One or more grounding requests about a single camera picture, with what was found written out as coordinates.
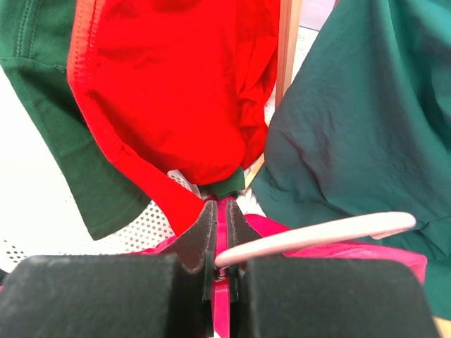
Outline magenta t shirt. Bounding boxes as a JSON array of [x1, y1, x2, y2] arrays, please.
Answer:
[[136, 201, 438, 337]]

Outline white perforated plastic basket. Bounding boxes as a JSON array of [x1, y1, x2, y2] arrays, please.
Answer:
[[0, 65, 198, 274]]

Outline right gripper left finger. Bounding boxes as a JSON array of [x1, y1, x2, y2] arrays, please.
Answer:
[[1, 201, 218, 337]]

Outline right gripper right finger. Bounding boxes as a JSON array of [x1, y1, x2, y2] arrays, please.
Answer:
[[225, 199, 441, 338]]

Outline pink wire hanger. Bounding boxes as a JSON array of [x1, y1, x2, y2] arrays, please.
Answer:
[[214, 212, 427, 282]]

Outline red t shirt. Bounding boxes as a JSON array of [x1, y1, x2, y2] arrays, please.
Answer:
[[68, 1, 280, 234]]

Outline teal green shorts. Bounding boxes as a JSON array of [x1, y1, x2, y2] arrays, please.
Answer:
[[252, 1, 450, 318]]

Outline dark green t shirt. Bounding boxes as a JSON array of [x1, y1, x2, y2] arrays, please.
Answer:
[[1, 1, 244, 239]]

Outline left wooden clothes rack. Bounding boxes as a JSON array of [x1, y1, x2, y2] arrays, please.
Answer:
[[237, 1, 302, 187]]

